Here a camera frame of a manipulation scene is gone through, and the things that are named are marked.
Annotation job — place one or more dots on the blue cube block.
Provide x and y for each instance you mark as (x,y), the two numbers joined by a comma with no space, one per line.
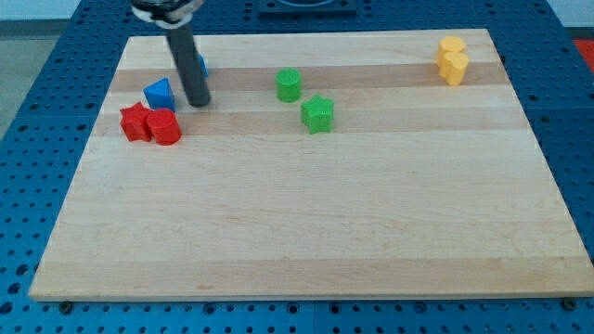
(203,66)

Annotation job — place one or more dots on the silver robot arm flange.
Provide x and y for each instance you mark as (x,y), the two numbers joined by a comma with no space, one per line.
(166,14)

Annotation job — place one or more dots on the green star block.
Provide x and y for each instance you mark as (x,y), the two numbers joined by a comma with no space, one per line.
(318,114)

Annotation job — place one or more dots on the green cylinder block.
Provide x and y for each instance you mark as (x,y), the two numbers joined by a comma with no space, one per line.
(289,85)

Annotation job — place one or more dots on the light wooden board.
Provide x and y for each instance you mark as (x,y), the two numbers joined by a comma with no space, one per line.
(421,190)

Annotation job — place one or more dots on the red cylinder block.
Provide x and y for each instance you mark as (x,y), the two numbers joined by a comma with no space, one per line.
(164,127)

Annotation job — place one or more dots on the blue triangular prism block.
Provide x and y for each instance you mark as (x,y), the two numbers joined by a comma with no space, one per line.
(159,95)

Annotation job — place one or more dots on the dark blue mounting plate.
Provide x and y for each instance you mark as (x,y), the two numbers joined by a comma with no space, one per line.
(269,8)

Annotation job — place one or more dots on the red star block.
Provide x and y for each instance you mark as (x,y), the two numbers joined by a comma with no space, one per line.
(134,123)

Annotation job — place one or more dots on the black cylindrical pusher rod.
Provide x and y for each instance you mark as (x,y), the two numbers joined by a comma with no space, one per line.
(187,61)

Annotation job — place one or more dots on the yellow heart block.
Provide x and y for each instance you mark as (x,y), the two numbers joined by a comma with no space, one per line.
(453,66)

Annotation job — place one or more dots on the yellow hexagon block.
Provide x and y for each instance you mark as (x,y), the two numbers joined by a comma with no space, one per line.
(448,44)

